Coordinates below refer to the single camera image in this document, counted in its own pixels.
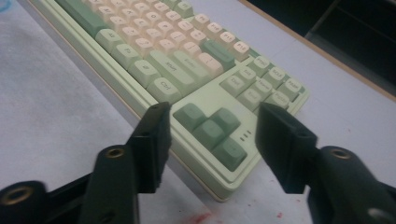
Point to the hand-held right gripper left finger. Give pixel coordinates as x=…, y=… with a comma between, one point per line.
x=149, y=155

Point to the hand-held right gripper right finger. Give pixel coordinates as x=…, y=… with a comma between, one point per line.
x=286, y=155

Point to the green mechanical keyboard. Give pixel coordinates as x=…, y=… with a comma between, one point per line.
x=214, y=93

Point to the white textured cloth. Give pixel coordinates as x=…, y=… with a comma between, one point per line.
x=46, y=93

